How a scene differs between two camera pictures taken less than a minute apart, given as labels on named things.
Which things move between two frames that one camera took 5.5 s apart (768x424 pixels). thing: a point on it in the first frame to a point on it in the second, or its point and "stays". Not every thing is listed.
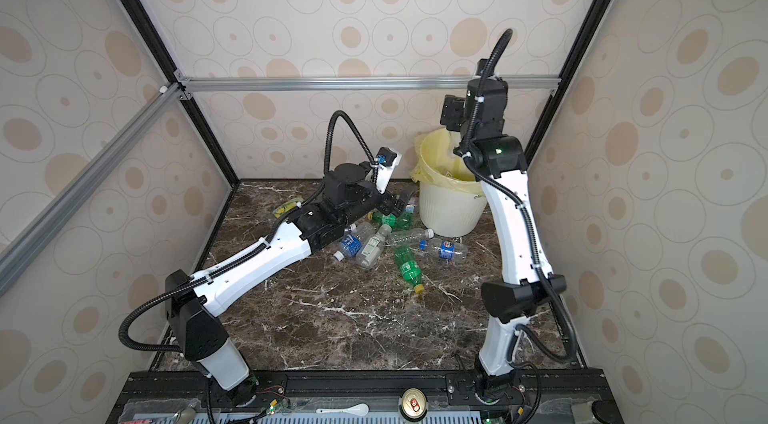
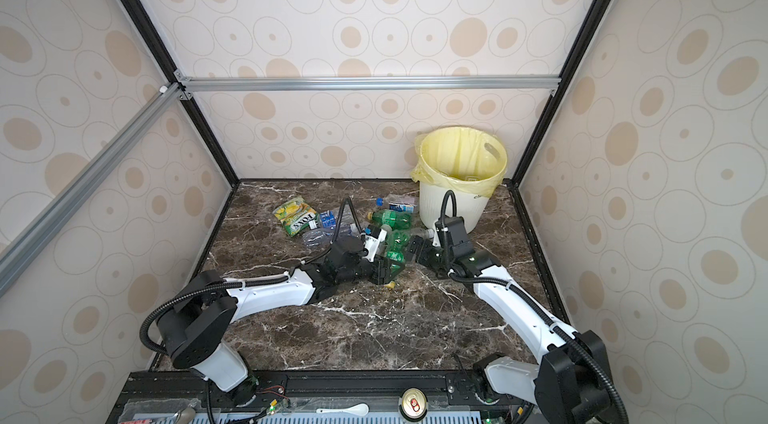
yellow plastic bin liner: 437,163 stays
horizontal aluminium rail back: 193,85 stays
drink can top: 413,404 stays
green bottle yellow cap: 409,268 to 396,242
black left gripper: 399,205 to 382,276
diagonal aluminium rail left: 30,244 stays
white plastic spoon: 358,410 stays
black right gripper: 453,107 to 426,246
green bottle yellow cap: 402,221 stays
